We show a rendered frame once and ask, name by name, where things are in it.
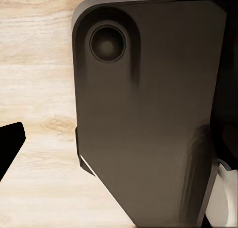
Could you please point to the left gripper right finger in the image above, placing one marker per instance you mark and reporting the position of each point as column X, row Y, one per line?
column 230, row 137

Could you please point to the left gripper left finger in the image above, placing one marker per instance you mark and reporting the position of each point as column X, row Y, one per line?
column 12, row 137

